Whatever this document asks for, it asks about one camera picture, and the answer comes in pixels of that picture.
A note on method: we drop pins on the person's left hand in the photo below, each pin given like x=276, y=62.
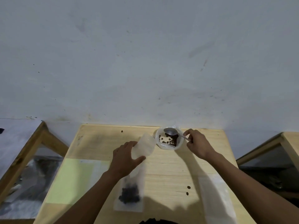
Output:
x=121, y=160

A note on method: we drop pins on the person's left thumb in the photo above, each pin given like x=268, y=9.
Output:
x=139, y=160

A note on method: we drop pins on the translucent plastic pouch with beans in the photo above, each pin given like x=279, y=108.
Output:
x=146, y=144

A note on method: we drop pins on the person's right hand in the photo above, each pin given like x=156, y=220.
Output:
x=199, y=144

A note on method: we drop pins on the empty translucent plastic pouch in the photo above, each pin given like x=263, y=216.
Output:
x=217, y=198

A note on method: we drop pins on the metal spoon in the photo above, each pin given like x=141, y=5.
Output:
x=170, y=131

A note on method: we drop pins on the person's right thumb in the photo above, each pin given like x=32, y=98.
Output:
x=190, y=141

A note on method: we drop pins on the person's right forearm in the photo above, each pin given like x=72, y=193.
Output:
x=247, y=188

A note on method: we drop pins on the person's left forearm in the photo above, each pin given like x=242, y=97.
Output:
x=93, y=198

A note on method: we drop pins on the clear plastic wrap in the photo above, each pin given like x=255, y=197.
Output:
x=176, y=127

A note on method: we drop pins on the coffee beans in pouch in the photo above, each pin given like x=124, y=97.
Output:
x=129, y=194

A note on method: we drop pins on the crumpled clear plastic sheet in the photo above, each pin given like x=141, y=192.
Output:
x=30, y=181

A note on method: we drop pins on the white bowl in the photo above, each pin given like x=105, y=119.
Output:
x=161, y=145

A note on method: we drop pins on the coffee beans in bowl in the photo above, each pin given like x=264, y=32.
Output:
x=171, y=141

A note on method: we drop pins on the pale green paper sheet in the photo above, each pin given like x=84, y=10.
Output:
x=70, y=181

